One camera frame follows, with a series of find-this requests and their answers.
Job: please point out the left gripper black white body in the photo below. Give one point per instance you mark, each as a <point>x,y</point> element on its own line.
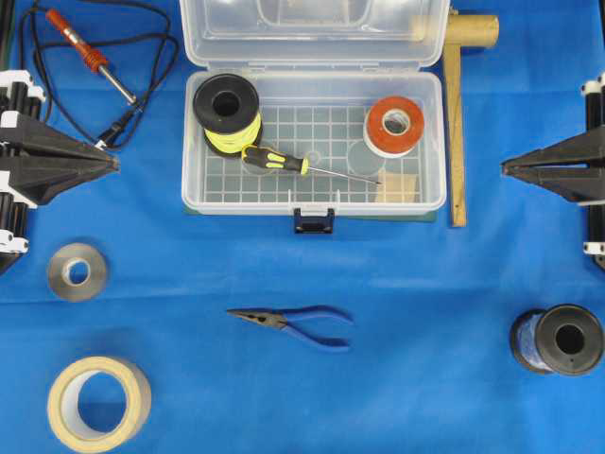
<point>20,96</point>

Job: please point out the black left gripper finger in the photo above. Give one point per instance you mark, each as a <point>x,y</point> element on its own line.
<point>37,180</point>
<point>23,131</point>

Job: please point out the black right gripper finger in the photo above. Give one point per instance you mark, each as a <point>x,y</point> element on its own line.
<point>575,184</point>
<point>585,148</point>

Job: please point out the black yellow screwdriver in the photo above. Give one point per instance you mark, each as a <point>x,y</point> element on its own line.
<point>271,159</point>

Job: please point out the clear plastic toolbox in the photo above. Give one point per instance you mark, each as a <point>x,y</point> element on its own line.
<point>317,67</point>

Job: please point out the grey tape roll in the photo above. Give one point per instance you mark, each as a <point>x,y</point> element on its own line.
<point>77,272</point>

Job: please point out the wooden mallet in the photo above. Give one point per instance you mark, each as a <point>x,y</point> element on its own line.
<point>462,30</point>

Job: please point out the blue table cloth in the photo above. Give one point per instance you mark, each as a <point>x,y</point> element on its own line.
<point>429,369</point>

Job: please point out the red electrical tape roll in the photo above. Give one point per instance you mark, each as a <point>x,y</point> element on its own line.
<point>393,126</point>

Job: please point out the clear tape roll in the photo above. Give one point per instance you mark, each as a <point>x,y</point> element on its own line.
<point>362,161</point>

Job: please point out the beige masking tape roll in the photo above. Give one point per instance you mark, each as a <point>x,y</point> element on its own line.
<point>97,404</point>

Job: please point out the orange handled soldering iron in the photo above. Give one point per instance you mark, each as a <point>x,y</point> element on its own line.
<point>92,57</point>

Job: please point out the blue handled needle-nose pliers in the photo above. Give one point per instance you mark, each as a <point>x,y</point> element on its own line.
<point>290,322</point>

